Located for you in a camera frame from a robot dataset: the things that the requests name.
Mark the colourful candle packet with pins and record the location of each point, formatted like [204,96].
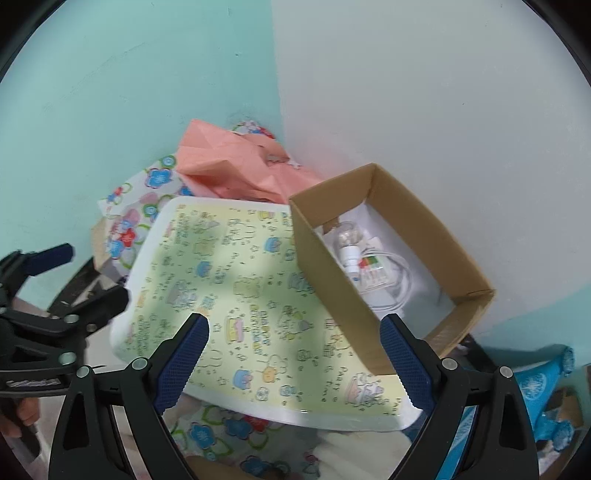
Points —
[371,272]

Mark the brown cardboard piece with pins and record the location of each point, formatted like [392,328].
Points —
[99,240]

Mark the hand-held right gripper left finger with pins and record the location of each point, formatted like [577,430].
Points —
[182,364]

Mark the blue patterned foil balloon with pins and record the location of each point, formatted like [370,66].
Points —
[535,383]

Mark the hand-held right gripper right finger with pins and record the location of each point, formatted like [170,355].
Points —
[406,364]

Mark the pink cloth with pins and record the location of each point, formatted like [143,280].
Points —
[221,157]

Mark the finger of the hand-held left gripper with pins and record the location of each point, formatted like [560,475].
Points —
[51,256]
[101,307]

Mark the brown cardboard box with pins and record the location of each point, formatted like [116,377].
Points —
[323,286]

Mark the brown cardboard carton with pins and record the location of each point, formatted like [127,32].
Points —
[565,401]

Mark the person's left hand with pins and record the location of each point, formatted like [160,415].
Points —
[25,413]

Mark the floral printed cloth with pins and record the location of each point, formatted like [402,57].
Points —
[124,235]

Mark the clear light bulb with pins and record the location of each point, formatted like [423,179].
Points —
[347,237]

